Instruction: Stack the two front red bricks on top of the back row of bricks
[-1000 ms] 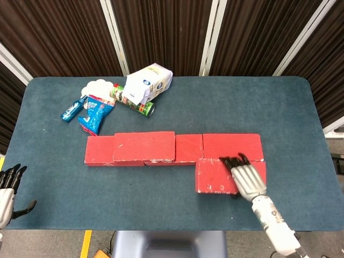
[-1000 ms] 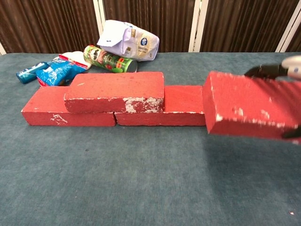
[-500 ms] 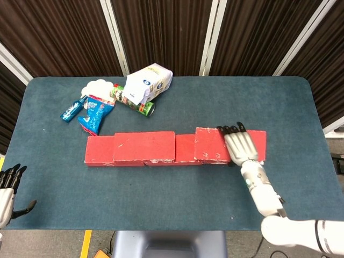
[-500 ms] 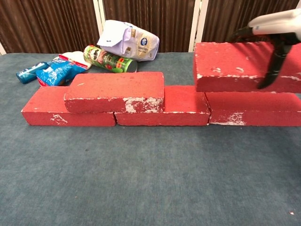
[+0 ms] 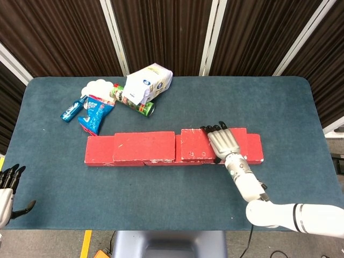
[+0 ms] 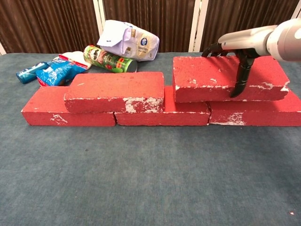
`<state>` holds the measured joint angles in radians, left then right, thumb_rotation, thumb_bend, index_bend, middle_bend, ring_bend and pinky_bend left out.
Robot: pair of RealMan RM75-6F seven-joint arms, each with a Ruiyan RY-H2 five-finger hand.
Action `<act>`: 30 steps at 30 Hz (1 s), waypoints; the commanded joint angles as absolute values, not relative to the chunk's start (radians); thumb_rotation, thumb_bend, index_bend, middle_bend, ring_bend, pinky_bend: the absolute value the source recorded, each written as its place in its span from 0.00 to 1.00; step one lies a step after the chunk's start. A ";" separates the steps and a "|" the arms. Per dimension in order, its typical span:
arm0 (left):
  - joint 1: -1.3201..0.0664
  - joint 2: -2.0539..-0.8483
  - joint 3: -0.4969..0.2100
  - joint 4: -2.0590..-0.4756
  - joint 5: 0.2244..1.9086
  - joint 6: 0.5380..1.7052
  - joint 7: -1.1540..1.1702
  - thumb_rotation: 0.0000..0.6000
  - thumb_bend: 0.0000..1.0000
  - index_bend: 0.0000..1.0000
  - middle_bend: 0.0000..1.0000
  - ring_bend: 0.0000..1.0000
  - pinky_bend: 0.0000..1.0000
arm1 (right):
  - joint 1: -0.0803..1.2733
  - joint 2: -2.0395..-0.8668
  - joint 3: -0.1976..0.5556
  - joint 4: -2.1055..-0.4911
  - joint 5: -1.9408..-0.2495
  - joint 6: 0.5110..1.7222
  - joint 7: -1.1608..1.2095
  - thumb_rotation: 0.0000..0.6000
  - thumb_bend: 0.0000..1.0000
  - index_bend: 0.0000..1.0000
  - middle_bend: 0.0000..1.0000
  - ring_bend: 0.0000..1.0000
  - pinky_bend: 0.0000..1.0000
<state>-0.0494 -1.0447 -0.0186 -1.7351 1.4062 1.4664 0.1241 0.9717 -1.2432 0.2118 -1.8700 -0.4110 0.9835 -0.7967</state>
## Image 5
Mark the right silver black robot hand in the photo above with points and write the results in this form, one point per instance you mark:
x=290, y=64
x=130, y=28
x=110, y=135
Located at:
x=224, y=143

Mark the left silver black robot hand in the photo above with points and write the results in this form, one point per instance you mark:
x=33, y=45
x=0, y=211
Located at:
x=6, y=204

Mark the red brick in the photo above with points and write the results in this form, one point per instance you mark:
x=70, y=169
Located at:
x=99, y=150
x=142, y=146
x=254, y=147
x=193, y=145
x=178, y=150

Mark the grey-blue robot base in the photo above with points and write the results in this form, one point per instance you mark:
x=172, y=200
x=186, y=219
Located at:
x=169, y=244

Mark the blue felt table cover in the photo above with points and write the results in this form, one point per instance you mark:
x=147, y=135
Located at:
x=161, y=193

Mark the green chips can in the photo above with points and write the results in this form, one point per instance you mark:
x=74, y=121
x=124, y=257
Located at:
x=139, y=107

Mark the brown ribbed partition panel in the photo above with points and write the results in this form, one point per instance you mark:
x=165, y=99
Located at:
x=59, y=35
x=258, y=35
x=328, y=67
x=164, y=32
x=8, y=107

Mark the white paper flour bag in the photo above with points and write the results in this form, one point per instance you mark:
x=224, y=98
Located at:
x=147, y=80

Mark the orange box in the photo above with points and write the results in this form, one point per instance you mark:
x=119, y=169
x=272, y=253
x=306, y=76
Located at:
x=103, y=254

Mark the blue plastic bottle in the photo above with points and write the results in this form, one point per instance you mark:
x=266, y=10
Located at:
x=71, y=110

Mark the blue snack bag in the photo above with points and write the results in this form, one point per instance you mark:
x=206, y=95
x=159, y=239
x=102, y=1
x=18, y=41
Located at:
x=94, y=115

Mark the red white snack packet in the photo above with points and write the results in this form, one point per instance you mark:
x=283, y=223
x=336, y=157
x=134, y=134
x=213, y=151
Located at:
x=106, y=100

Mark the white plate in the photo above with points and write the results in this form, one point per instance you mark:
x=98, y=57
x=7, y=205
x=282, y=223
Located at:
x=96, y=86

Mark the white partition frame post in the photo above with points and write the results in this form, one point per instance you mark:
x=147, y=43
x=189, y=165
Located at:
x=16, y=64
x=115, y=37
x=212, y=37
x=301, y=37

